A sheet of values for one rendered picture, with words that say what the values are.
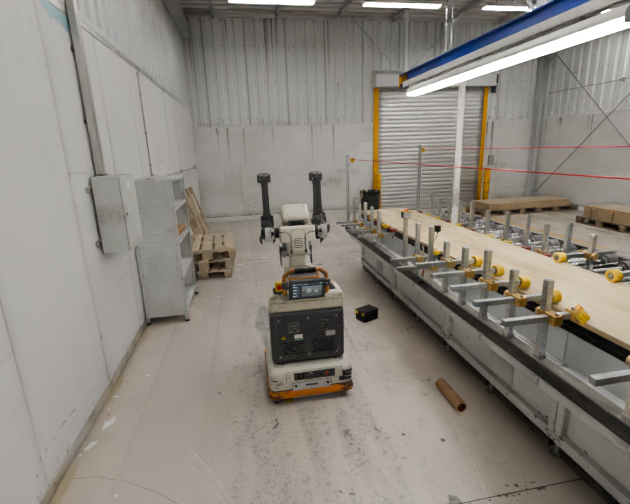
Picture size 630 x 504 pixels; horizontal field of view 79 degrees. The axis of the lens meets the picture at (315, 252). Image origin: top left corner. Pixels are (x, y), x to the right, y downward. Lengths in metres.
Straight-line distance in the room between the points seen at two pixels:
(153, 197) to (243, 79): 6.84
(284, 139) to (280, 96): 1.06
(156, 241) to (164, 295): 0.60
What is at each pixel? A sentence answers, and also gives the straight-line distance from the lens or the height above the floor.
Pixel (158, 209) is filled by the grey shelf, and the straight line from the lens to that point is 4.27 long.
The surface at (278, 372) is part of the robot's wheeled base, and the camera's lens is 2.89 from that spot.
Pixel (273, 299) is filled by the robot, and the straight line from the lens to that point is 2.71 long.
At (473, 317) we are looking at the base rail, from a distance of 2.78.
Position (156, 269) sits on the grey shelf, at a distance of 4.42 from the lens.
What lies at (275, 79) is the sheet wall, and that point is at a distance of 10.73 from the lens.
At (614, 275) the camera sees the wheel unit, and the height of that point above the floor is 0.95.
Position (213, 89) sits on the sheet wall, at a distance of 10.66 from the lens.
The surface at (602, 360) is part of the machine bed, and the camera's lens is 2.41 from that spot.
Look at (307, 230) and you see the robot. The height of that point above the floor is 1.20.
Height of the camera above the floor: 1.80
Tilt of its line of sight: 15 degrees down
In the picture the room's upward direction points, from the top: 2 degrees counter-clockwise
